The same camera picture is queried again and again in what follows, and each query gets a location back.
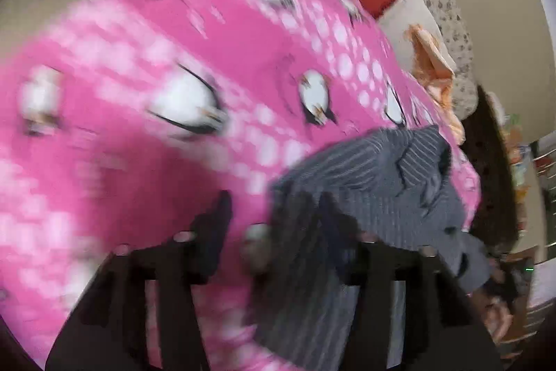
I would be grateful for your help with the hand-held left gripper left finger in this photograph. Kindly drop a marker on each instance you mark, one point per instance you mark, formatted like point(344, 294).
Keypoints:
point(215, 240)

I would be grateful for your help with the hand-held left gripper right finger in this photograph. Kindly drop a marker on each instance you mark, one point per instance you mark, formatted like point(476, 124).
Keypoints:
point(334, 232)

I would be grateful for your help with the grey striped suit jacket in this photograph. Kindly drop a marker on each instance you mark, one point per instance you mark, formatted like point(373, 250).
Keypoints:
point(391, 197)

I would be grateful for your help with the person's right forearm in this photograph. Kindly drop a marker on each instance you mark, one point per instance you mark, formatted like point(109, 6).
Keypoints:
point(497, 321)

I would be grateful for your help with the dark carved wooden cabinet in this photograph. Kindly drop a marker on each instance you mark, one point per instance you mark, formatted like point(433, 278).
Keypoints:
point(491, 179)

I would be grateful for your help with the pile of colourful household items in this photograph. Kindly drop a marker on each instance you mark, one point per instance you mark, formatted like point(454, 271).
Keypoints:
point(519, 158)

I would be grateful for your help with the pink penguin print blanket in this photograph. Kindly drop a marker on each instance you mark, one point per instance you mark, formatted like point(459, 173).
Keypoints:
point(130, 136)

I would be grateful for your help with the orange fringed scarf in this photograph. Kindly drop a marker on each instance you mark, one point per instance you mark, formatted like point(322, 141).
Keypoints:
point(434, 66)

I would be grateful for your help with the floral bed sheet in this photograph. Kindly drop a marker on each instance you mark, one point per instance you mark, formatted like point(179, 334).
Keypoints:
point(456, 36)

